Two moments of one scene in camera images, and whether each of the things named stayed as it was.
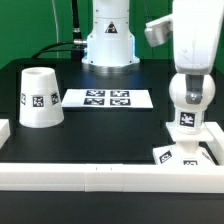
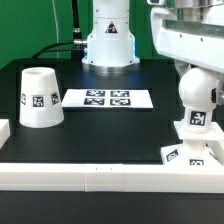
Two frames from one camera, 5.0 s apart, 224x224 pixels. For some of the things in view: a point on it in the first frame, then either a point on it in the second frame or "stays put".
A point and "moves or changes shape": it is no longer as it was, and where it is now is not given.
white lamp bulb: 190,118 moves or changes shape
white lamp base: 186,151 moves or changes shape
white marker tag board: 108,98 stays put
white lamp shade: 40,104 stays put
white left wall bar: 4,131 stays put
